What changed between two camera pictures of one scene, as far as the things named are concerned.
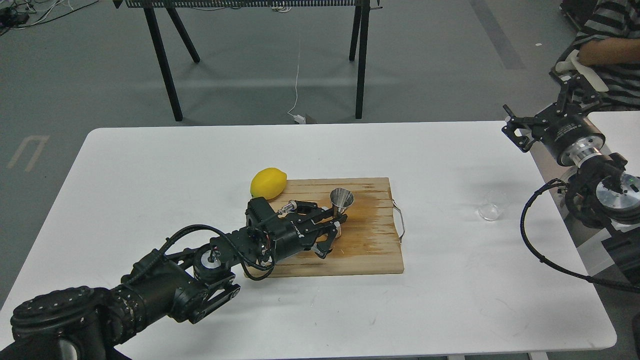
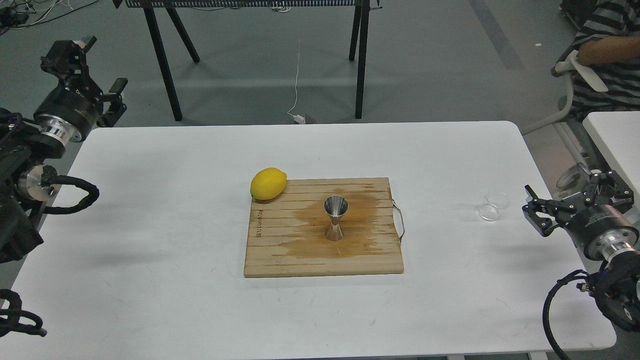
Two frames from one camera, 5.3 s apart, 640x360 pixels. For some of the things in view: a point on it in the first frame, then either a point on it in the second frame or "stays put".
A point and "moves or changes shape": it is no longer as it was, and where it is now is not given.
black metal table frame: (359, 38) stays put
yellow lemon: (268, 183) stays put
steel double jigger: (340, 199) moves or changes shape
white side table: (621, 131) stays put
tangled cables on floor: (19, 14) stays put
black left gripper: (287, 235) -> (67, 111)
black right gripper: (569, 137) -> (604, 231)
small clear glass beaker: (497, 200) stays put
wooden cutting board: (369, 243) stays put
